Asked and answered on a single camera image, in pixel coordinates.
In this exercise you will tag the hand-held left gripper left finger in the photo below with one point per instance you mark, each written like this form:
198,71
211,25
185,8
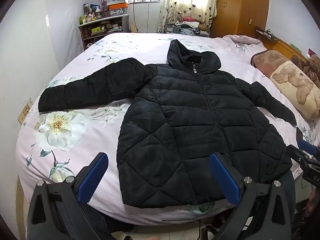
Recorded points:
93,173

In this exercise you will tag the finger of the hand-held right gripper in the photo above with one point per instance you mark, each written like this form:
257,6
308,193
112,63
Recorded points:
308,148

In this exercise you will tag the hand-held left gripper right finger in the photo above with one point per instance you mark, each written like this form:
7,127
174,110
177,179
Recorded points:
225,177

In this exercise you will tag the black puffer jacket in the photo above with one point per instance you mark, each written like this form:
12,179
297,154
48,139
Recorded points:
187,130

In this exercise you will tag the pile of clothes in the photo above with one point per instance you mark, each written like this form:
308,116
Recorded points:
187,27

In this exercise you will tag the bear print pillow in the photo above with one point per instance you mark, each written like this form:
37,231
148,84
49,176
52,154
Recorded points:
287,80

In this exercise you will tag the brown teddy bear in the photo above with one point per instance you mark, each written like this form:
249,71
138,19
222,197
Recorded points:
312,67

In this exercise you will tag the bed with floral sheet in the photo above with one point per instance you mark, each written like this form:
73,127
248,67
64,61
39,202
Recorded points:
82,85

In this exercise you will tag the wooden headboard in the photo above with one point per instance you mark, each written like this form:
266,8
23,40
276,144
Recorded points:
280,42

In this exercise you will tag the cluttered shelf unit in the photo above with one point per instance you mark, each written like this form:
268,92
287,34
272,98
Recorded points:
102,28

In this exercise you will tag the wooden wardrobe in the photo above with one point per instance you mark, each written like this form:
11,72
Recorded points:
240,10

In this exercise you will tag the orange lidded box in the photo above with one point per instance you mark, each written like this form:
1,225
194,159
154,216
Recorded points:
117,5

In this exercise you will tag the heart print curtain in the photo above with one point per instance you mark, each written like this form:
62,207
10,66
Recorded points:
190,0

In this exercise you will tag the wall socket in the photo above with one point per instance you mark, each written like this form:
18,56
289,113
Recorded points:
25,111

